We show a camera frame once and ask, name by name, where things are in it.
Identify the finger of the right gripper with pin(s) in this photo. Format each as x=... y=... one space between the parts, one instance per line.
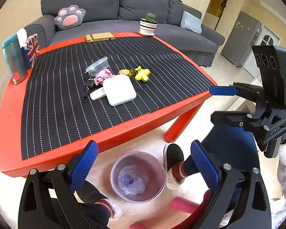
x=232 y=118
x=247 y=91

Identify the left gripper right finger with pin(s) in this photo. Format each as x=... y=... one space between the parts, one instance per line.
x=252 y=210

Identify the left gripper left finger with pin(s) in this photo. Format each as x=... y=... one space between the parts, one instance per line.
x=48 y=199

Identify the white square box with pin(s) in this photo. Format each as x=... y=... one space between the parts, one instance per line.
x=119 y=89

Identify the grey refrigerator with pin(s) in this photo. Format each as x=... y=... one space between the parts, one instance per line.
x=244 y=34

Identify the pink stool leg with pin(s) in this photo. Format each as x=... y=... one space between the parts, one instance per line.
x=183 y=205

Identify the black shoe right foot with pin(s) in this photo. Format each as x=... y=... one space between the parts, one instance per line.
x=173 y=159

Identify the light blue cushion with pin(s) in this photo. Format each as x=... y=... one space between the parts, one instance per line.
x=191 y=23

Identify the yellow elephant toy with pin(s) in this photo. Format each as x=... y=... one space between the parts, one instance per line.
x=142 y=74

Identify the potted cactus striped pot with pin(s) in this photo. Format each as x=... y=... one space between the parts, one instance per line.
x=148 y=25

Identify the black striped table mat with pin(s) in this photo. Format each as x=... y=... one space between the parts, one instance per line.
x=79 y=90

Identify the crumpled pink paper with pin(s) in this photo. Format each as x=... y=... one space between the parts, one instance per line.
x=103 y=75

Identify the clear lidded plastic tub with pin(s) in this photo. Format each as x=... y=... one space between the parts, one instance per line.
x=98 y=66

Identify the teal thermos bottle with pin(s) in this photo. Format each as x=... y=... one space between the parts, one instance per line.
x=13 y=57

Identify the wooden phone stand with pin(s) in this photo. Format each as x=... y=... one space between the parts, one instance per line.
x=99 y=37

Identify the union jack tissue box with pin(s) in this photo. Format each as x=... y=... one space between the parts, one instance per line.
x=29 y=46

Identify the paw shaped cushion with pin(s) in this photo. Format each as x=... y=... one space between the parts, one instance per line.
x=69 y=17

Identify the grey sofa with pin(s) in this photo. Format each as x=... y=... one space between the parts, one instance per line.
x=120 y=16

